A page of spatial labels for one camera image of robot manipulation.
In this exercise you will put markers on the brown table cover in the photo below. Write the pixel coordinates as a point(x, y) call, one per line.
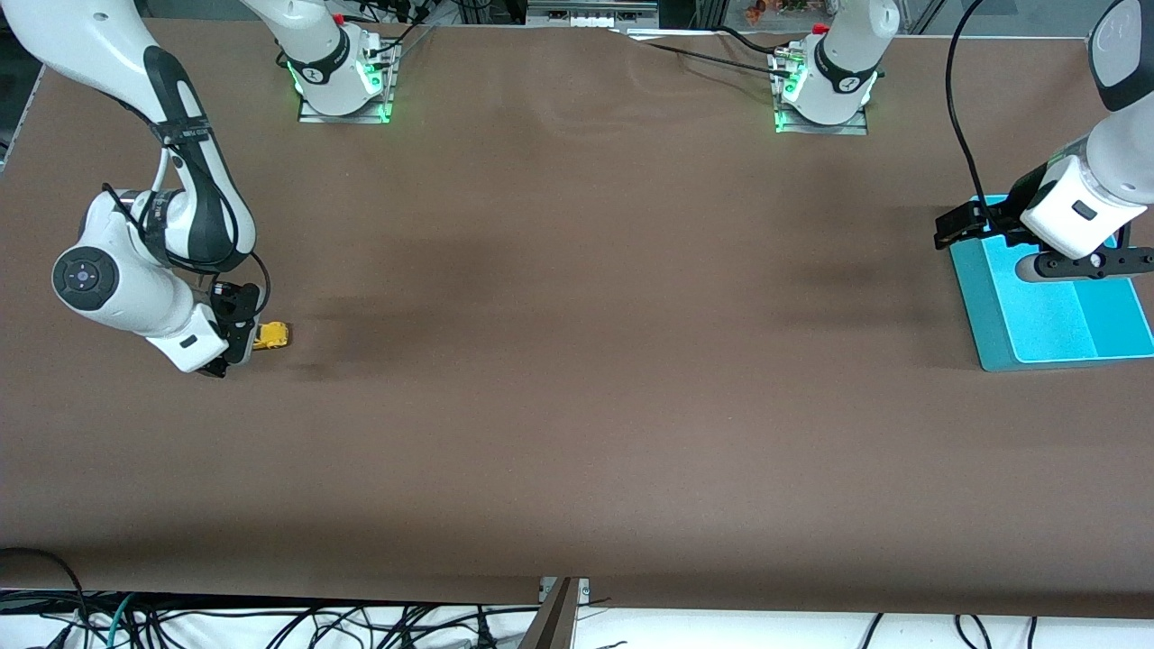
point(577, 270)

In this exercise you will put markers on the silver metal bracket plate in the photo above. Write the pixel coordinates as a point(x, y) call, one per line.
point(584, 590)

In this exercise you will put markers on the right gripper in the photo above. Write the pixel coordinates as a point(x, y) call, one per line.
point(236, 313)

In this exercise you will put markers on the white connector strip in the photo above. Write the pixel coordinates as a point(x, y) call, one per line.
point(588, 21)

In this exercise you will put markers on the teal plastic tray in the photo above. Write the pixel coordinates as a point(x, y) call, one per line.
point(1046, 315)

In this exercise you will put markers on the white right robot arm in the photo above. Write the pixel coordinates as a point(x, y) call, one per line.
point(108, 54)

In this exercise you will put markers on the dark metal bar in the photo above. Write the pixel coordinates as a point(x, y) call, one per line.
point(550, 626)

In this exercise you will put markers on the yellow toy beetle car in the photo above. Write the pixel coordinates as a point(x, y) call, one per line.
point(273, 336)

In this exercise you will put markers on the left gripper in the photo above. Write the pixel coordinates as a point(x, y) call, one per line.
point(1007, 212)

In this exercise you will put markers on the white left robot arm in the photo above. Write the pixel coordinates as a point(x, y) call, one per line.
point(838, 68)

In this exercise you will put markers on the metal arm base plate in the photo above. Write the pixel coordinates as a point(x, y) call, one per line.
point(383, 99)
point(856, 128)

